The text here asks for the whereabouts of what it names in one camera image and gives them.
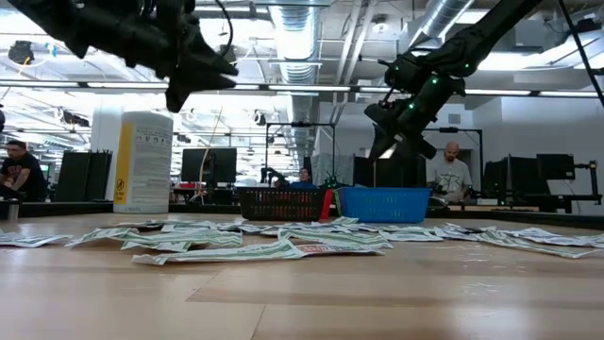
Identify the white packet blue label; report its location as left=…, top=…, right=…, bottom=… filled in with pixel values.
left=114, top=219, right=165, bottom=232
left=216, top=221, right=265, bottom=235

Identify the silver ventilation duct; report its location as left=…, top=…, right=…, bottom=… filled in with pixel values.
left=267, top=0, right=327, bottom=188
left=408, top=0, right=476, bottom=51

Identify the black ceiling lamp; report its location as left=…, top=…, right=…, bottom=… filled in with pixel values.
left=8, top=40, right=35, bottom=66

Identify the black background desk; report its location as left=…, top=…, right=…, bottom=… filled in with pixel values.
left=499, top=192, right=604, bottom=213

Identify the long ceiling light rail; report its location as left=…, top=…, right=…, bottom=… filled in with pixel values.
left=0, top=78, right=604, bottom=99

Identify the black stand frame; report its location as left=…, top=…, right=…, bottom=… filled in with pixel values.
left=424, top=127, right=484, bottom=199
left=263, top=121, right=337, bottom=190

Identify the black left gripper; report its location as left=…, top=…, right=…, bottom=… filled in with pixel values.
left=136, top=8, right=240, bottom=113

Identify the white packet red label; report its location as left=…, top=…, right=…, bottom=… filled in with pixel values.
left=294, top=243, right=384, bottom=259

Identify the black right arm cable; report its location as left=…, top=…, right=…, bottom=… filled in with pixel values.
left=558, top=0, right=604, bottom=108

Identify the blue plastic basket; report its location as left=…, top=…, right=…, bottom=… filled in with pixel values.
left=337, top=186, right=433, bottom=225

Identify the person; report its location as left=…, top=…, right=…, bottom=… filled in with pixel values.
left=288, top=167, right=320, bottom=190
left=0, top=139, right=48, bottom=203
left=427, top=140, right=474, bottom=205

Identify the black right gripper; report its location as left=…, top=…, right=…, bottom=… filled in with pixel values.
left=369, top=51, right=466, bottom=161

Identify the black plastic basket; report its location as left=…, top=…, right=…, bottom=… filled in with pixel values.
left=238, top=187, right=331, bottom=222

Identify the white wipes canister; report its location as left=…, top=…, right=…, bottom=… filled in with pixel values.
left=112, top=110, right=175, bottom=214

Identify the red plastic basket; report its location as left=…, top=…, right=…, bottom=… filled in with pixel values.
left=320, top=188, right=335, bottom=222

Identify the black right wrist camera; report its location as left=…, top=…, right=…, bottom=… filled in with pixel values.
left=363, top=101, right=408, bottom=138

